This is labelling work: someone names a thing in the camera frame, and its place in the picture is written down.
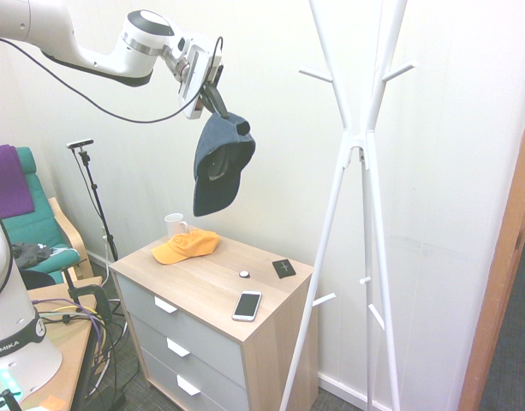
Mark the grey garment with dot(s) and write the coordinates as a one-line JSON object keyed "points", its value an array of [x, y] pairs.
{"points": [[31, 253]]}

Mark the small black card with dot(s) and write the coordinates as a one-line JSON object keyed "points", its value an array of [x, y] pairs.
{"points": [[284, 269]]}

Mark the small round white disc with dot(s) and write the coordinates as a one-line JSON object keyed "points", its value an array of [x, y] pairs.
{"points": [[244, 274]]}

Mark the wooden door frame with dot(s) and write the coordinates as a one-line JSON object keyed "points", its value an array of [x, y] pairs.
{"points": [[502, 278]]}

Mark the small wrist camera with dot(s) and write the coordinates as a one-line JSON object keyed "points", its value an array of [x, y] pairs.
{"points": [[218, 75]]}

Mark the green wooden armchair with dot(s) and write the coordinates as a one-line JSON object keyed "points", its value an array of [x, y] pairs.
{"points": [[52, 231]]}

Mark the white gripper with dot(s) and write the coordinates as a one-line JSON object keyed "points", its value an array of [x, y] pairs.
{"points": [[198, 73]]}

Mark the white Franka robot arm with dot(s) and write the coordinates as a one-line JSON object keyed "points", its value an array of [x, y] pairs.
{"points": [[116, 55]]}

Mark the dark blue cap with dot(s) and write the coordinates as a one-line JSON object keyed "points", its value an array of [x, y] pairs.
{"points": [[215, 137]]}

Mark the white mug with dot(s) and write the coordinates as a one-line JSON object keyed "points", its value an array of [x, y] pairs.
{"points": [[173, 223]]}

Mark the white smartphone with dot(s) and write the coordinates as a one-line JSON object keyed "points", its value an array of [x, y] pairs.
{"points": [[247, 305]]}

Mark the purple cloth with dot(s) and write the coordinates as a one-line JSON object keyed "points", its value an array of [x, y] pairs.
{"points": [[9, 180]]}

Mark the black table clamp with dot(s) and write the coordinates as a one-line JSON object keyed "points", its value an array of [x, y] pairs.
{"points": [[93, 295]]}

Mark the black tripod stand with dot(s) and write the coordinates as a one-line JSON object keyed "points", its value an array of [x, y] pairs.
{"points": [[97, 205]]}

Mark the light wood drawer chest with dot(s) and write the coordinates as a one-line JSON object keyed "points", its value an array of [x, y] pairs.
{"points": [[210, 325]]}

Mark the orange sticky note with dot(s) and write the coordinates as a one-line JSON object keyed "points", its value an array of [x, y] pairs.
{"points": [[53, 402]]}

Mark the white coat rack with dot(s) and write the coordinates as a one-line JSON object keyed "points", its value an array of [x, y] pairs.
{"points": [[356, 141]]}

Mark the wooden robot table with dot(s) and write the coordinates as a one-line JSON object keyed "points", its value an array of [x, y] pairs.
{"points": [[69, 355]]}

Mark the yellow cap with smiley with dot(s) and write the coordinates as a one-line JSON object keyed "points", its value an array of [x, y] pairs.
{"points": [[189, 248]]}

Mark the black stereo camera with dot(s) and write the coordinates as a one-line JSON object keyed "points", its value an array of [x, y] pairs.
{"points": [[80, 143]]}

